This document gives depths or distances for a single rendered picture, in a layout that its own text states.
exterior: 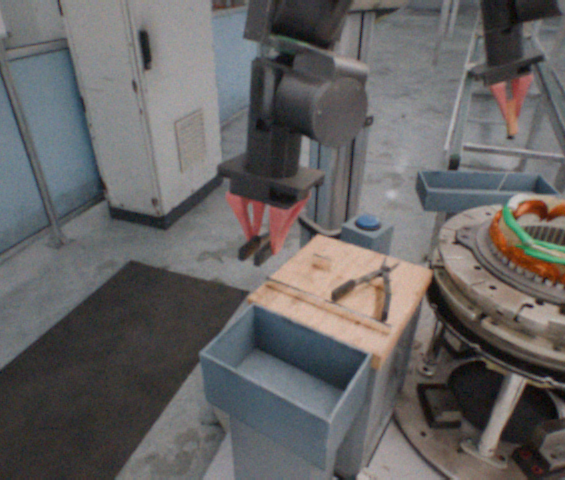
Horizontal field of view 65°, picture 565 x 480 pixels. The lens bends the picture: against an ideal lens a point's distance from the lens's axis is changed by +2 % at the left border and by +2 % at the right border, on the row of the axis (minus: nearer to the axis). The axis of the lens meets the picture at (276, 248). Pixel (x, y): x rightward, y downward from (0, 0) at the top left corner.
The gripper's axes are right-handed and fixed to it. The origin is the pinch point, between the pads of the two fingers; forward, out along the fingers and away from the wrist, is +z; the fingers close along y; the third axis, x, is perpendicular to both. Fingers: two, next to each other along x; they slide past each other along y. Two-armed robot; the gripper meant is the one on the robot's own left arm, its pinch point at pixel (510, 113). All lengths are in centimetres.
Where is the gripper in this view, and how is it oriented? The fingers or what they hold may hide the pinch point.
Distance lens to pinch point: 92.4
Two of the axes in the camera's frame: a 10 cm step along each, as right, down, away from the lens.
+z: 3.3, 8.4, 4.4
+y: 9.2, -1.8, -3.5
